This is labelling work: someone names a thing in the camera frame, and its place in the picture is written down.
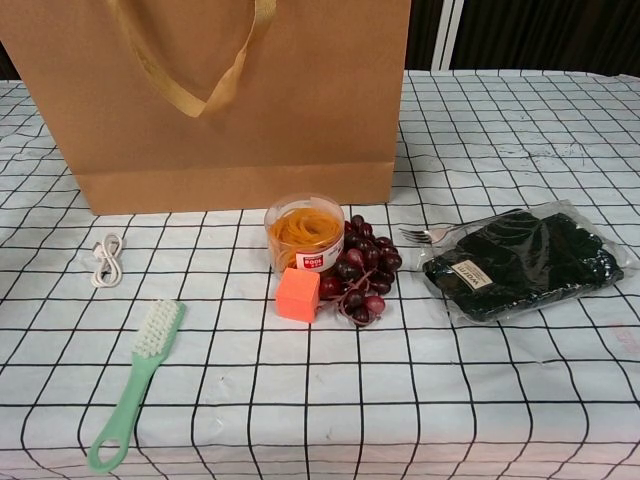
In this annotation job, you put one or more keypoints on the black item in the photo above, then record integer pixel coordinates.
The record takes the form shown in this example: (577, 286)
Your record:
(520, 260)

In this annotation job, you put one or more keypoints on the orange cube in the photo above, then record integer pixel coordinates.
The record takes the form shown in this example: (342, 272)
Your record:
(296, 295)

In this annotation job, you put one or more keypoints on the white partition frame post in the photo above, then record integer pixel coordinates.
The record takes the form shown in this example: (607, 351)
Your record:
(446, 35)

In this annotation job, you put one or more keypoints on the checked white tablecloth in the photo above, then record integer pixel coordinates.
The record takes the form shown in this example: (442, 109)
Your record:
(500, 150)

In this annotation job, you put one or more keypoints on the metal fork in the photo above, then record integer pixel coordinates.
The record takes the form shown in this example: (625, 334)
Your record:
(435, 235)

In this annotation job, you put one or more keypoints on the dark red grape bunch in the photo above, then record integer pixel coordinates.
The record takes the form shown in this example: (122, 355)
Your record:
(367, 265)

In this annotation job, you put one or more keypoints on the green scrub brush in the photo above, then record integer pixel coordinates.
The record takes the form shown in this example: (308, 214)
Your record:
(135, 380)

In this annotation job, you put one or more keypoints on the clear jar of rubber bands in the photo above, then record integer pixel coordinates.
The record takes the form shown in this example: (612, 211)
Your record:
(302, 235)

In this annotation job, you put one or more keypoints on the brown paper bag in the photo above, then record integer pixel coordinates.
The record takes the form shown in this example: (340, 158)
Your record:
(300, 100)

